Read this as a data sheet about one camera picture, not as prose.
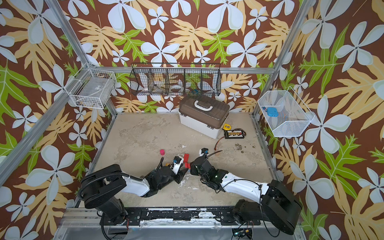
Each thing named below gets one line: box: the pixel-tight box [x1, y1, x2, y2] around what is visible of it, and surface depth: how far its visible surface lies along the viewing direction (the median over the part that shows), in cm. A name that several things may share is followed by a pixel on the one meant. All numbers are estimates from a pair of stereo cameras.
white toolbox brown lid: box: [178, 94, 230, 139], surface depth 100 cm
